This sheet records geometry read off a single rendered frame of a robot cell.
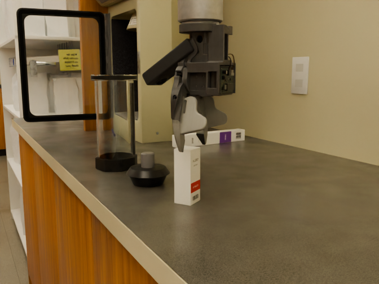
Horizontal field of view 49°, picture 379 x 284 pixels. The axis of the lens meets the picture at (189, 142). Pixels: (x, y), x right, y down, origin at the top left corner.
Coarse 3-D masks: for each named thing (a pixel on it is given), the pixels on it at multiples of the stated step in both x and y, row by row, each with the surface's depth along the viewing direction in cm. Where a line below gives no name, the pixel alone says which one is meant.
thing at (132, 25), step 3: (135, 12) 143; (132, 15) 145; (135, 15) 142; (132, 18) 143; (135, 18) 142; (132, 21) 143; (135, 21) 141; (129, 24) 144; (132, 24) 142; (135, 24) 141; (129, 27) 143; (132, 27) 142; (135, 27) 141; (129, 30) 150; (132, 30) 152; (135, 30) 153
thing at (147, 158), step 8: (144, 152) 88; (152, 152) 88; (144, 160) 87; (152, 160) 87; (136, 168) 86; (144, 168) 86; (152, 168) 86; (160, 168) 86; (136, 176) 84; (144, 176) 84; (152, 176) 84; (160, 176) 85; (136, 184) 86; (144, 184) 85; (152, 184) 85; (160, 184) 87
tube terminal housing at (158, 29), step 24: (144, 0) 131; (168, 0) 134; (144, 24) 132; (168, 24) 136; (144, 48) 133; (168, 48) 137; (144, 96) 135; (168, 96) 139; (144, 120) 137; (168, 120) 141
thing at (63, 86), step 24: (24, 24) 146; (48, 24) 149; (72, 24) 152; (96, 24) 155; (48, 48) 150; (72, 48) 154; (96, 48) 157; (48, 72) 152; (72, 72) 155; (96, 72) 158; (48, 96) 153; (72, 96) 156; (24, 120) 151
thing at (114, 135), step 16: (96, 80) 96; (112, 80) 95; (128, 80) 96; (96, 96) 98; (112, 96) 96; (128, 96) 98; (96, 112) 99; (112, 112) 97; (128, 112) 98; (96, 128) 100; (112, 128) 97; (128, 128) 99; (112, 144) 98; (128, 144) 99
